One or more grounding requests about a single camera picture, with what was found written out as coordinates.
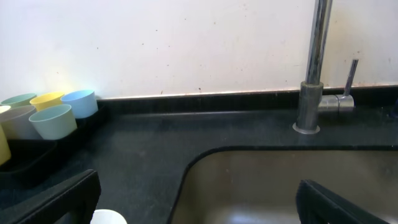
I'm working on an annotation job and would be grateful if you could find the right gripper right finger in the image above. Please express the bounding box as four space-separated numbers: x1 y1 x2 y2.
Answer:
295 179 392 224

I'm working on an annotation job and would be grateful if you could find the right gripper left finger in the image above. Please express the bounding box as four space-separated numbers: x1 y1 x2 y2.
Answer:
0 169 102 224

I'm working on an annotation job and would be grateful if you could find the white cup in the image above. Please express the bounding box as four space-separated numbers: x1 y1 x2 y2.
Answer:
90 208 128 224

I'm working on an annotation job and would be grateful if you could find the yellow cup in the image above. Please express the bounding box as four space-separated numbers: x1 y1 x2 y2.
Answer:
29 91 66 112
0 124 12 166

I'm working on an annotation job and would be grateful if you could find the black tray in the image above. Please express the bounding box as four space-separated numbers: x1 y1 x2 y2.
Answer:
0 102 109 187

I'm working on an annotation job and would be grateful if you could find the steel sink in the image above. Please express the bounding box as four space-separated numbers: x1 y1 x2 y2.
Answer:
167 146 398 224

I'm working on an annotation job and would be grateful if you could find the green cup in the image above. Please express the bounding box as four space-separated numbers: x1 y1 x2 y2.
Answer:
28 103 78 141
0 93 38 108

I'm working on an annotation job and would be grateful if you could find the grey cup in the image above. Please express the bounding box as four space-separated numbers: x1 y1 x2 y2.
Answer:
0 105 43 140

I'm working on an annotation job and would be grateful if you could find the steel tap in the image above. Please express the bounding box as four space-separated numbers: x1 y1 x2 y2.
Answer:
292 0 360 135

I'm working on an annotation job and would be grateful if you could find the blue cup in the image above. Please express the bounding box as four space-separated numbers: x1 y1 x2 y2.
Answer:
60 89 99 119

